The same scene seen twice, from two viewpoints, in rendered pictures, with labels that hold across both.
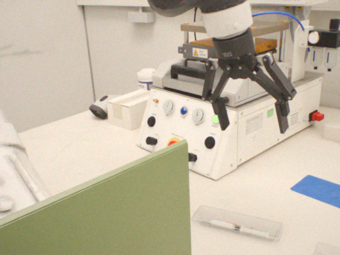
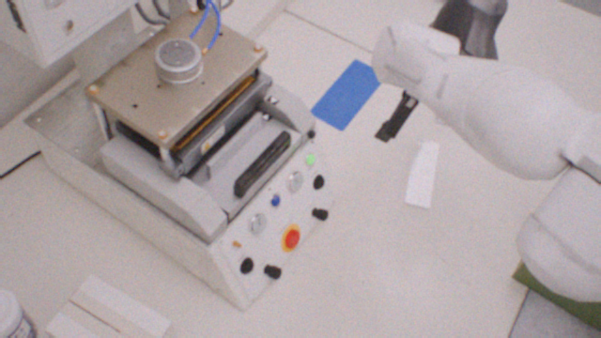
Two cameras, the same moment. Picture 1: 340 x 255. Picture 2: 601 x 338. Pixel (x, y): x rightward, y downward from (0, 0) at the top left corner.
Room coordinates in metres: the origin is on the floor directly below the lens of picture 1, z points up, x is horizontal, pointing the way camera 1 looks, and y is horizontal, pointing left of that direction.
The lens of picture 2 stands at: (1.18, 0.55, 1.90)
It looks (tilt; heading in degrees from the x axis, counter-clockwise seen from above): 55 degrees down; 251
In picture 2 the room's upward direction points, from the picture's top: 7 degrees clockwise
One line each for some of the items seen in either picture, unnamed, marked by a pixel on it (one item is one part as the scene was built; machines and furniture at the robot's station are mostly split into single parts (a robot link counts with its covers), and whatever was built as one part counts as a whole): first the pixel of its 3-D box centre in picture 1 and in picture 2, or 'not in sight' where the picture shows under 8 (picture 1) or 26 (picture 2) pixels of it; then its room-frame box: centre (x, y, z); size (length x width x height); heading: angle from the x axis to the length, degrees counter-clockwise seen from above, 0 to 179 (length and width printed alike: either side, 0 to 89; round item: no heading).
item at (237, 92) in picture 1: (254, 83); (261, 98); (1.01, -0.24, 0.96); 0.26 x 0.05 x 0.07; 132
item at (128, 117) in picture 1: (136, 108); (114, 333); (1.34, 0.12, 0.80); 0.19 x 0.13 x 0.09; 135
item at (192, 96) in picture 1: (238, 80); (175, 125); (1.18, -0.23, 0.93); 0.46 x 0.35 x 0.01; 132
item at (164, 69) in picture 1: (185, 69); (163, 188); (1.22, -0.06, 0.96); 0.25 x 0.05 x 0.07; 132
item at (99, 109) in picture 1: (113, 103); not in sight; (1.43, 0.22, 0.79); 0.20 x 0.08 x 0.08; 135
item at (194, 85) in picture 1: (222, 72); (205, 131); (1.13, -0.17, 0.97); 0.30 x 0.22 x 0.08; 132
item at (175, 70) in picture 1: (190, 74); (263, 162); (1.04, -0.07, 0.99); 0.15 x 0.02 x 0.04; 42
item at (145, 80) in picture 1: (148, 87); (1, 325); (1.52, 0.08, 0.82); 0.09 x 0.09 x 0.15
